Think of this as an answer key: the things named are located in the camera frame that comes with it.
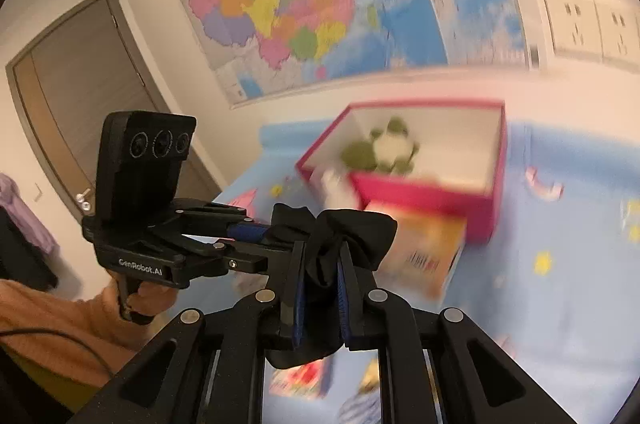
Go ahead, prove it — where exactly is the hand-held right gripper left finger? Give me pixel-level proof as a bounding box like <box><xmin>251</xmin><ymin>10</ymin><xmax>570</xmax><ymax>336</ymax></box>
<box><xmin>67</xmin><ymin>240</ymin><xmax>307</xmax><ymax>424</ymax></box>

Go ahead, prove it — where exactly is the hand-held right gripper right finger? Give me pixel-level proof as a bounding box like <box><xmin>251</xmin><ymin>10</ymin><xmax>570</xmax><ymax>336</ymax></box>
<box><xmin>337</xmin><ymin>244</ymin><xmax>581</xmax><ymax>424</ymax></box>

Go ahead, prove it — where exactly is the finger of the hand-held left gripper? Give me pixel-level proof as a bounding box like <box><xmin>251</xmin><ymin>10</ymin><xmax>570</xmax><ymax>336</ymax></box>
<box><xmin>172</xmin><ymin>199</ymin><xmax>274</xmax><ymax>241</ymax></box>
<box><xmin>182</xmin><ymin>235</ymin><xmax>296</xmax><ymax>277</ymax></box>

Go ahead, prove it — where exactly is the black fabric bow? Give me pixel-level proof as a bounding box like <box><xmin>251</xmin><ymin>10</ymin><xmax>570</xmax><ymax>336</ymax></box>
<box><xmin>264</xmin><ymin>203</ymin><xmax>398</xmax><ymax>370</ymax></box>

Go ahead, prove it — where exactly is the pink floral tissue packet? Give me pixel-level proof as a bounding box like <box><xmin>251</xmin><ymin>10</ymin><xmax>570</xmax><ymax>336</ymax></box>
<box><xmin>269</xmin><ymin>361</ymin><xmax>328</xmax><ymax>400</ymax></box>

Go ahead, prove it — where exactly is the pink cardboard box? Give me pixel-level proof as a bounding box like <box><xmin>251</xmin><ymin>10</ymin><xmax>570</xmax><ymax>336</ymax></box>
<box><xmin>295</xmin><ymin>100</ymin><xmax>508</xmax><ymax>245</ymax></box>

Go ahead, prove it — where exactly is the green frog plush toy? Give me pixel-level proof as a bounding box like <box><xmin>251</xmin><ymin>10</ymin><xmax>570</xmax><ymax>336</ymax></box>
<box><xmin>340</xmin><ymin>117</ymin><xmax>421</xmax><ymax>175</ymax></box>

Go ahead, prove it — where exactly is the person's left hand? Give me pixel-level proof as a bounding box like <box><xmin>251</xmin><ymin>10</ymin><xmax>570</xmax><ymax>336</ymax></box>
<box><xmin>125</xmin><ymin>285</ymin><xmax>177</xmax><ymax>319</ymax></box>

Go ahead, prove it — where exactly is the pastel facial tissue pack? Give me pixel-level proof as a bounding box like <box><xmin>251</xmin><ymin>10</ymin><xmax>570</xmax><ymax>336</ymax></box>
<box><xmin>362</xmin><ymin>201</ymin><xmax>468</xmax><ymax>302</ymax></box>

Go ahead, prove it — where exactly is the white lotion pump bottle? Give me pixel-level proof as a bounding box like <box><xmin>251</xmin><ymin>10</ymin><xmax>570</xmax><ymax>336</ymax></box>
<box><xmin>320</xmin><ymin>169</ymin><xmax>358</xmax><ymax>210</ymax></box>

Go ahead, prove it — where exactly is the blue gingham scrunchie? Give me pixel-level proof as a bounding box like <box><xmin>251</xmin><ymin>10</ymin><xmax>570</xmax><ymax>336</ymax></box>
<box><xmin>337</xmin><ymin>391</ymin><xmax>386</xmax><ymax>424</ymax></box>

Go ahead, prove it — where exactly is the purple hanging garment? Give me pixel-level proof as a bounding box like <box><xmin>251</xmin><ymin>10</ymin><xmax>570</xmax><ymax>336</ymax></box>
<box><xmin>0</xmin><ymin>173</ymin><xmax>56</xmax><ymax>255</ymax></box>

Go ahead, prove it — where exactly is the grey wooden door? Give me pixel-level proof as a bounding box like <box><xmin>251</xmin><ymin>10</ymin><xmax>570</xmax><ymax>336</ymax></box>
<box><xmin>5</xmin><ymin>0</ymin><xmax>223</xmax><ymax>225</ymax></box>

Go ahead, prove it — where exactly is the dark hanging garment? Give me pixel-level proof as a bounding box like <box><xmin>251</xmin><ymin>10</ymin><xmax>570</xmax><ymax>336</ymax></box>
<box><xmin>0</xmin><ymin>209</ymin><xmax>58</xmax><ymax>290</ymax></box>

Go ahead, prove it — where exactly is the black cable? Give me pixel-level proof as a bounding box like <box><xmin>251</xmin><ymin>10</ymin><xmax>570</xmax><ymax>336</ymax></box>
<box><xmin>0</xmin><ymin>329</ymin><xmax>116</xmax><ymax>377</ymax></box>

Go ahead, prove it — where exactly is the colourful wall map poster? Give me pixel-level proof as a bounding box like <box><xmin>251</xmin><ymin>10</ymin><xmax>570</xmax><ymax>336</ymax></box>
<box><xmin>170</xmin><ymin>0</ymin><xmax>541</xmax><ymax>110</ymax></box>

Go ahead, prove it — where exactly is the white wall socket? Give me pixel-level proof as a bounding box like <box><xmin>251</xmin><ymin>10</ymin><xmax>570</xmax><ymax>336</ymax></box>
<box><xmin>542</xmin><ymin>0</ymin><xmax>603</xmax><ymax>58</ymax></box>
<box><xmin>596</xmin><ymin>2</ymin><xmax>640</xmax><ymax>64</ymax></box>

